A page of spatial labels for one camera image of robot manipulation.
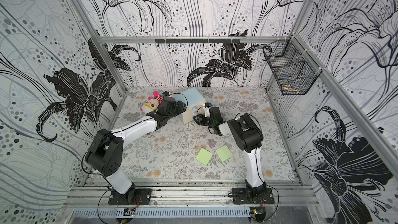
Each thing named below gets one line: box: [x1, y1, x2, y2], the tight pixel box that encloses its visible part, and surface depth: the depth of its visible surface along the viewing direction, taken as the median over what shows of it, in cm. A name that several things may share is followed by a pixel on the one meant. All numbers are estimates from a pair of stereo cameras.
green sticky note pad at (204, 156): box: [195, 147, 213, 166], surface depth 88 cm
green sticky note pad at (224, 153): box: [215, 144, 234, 162], surface depth 88 cm
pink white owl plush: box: [140, 91, 165, 114], surface depth 103 cm
